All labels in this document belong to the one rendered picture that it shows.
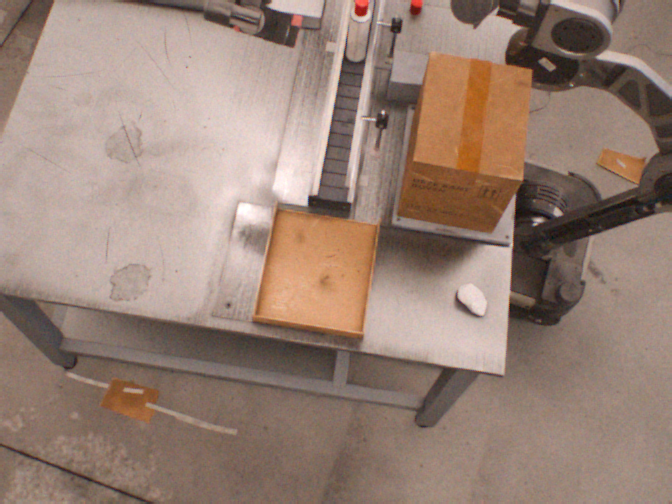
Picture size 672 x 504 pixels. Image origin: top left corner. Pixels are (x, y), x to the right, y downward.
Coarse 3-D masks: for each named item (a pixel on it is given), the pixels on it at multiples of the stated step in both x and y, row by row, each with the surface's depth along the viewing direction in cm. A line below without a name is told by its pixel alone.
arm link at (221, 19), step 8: (208, 0) 153; (216, 0) 153; (224, 0) 153; (232, 0) 153; (240, 0) 156; (248, 0) 150; (256, 0) 150; (264, 0) 154; (208, 8) 154; (216, 8) 153; (224, 8) 153; (232, 8) 153; (208, 16) 155; (216, 16) 154; (224, 16) 154; (224, 24) 155
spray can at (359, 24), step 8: (360, 0) 188; (368, 0) 188; (360, 8) 188; (352, 16) 191; (360, 16) 190; (368, 16) 191; (352, 24) 193; (360, 24) 191; (368, 24) 193; (352, 32) 195; (360, 32) 194; (352, 40) 198; (360, 40) 197; (352, 48) 200; (360, 48) 200; (352, 56) 203; (360, 56) 203
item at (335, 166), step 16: (368, 32) 210; (352, 64) 205; (352, 80) 203; (336, 96) 201; (352, 96) 201; (336, 112) 199; (352, 112) 199; (336, 128) 197; (352, 128) 197; (336, 144) 195; (336, 160) 193; (336, 176) 191; (320, 192) 189; (336, 192) 189
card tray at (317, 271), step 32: (288, 224) 190; (320, 224) 190; (352, 224) 191; (288, 256) 186; (320, 256) 187; (352, 256) 187; (288, 288) 183; (320, 288) 184; (352, 288) 184; (256, 320) 179; (288, 320) 176; (320, 320) 180; (352, 320) 181
